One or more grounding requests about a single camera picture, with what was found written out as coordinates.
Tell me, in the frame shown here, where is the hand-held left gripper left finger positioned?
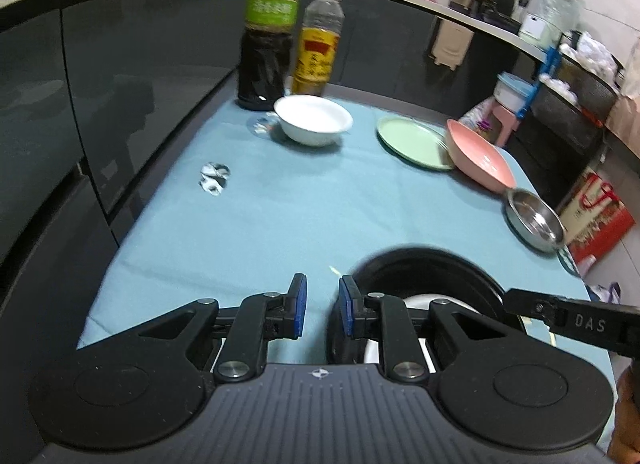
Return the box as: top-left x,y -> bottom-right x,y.
132,273 -> 308,386

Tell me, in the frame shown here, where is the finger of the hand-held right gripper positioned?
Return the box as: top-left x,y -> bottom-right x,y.
502,287 -> 640,358

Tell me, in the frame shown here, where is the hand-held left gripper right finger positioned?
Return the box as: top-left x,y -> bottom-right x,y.
339,274 -> 502,381

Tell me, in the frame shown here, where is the stainless steel bowl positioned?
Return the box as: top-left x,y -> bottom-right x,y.
503,188 -> 569,253

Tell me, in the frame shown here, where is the green plate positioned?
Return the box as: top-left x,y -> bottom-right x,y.
376,115 -> 457,173

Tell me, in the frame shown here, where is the pink bowl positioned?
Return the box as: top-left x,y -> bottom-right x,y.
446,119 -> 517,194

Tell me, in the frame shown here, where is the white bowl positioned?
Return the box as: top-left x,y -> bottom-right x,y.
273,94 -> 354,147

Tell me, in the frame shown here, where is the person's right hand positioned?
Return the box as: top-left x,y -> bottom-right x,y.
614,358 -> 640,464

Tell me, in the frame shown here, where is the red gift bag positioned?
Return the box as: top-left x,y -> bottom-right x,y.
557,169 -> 637,266

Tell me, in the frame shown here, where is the blue tablecloth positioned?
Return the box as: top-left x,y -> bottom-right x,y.
75,87 -> 617,447

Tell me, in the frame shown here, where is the black side cabinet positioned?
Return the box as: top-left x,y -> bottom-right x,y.
502,52 -> 622,217

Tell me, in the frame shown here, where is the pink plastic stool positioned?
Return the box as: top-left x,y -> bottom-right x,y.
480,99 -> 522,148

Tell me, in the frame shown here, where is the brown paper bag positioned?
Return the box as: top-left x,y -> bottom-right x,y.
604,88 -> 640,146

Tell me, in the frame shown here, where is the white container with blue lid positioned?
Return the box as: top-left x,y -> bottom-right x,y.
492,72 -> 534,113

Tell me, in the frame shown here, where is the dark soy sauce bottle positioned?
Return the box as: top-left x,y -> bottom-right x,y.
236,0 -> 304,112

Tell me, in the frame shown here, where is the yellow label oil bottle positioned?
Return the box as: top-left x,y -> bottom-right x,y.
291,0 -> 346,98

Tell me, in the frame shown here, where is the white plastic bag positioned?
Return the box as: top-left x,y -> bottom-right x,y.
559,32 -> 622,79

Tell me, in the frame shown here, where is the beige cutting board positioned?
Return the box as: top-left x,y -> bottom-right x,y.
431,17 -> 475,71

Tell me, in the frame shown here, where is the dark kitchen counter cabinet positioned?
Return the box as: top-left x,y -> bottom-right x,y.
0,0 -> 551,464

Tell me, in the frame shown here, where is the clear water jar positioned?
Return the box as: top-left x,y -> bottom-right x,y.
519,0 -> 586,48

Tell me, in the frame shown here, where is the black kitchen appliance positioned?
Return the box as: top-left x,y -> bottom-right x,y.
477,0 -> 522,31

